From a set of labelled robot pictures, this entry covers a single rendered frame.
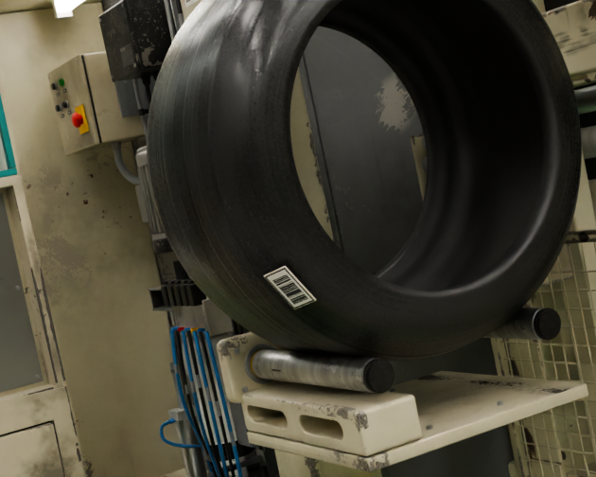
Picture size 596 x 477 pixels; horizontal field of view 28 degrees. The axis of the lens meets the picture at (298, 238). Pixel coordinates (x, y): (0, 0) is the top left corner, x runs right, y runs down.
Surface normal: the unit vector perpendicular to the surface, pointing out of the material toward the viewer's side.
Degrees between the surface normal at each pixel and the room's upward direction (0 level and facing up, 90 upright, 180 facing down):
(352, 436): 90
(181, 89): 66
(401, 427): 90
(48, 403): 90
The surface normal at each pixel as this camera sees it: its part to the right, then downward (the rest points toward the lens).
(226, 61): -0.33, -0.24
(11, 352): 0.46, -0.05
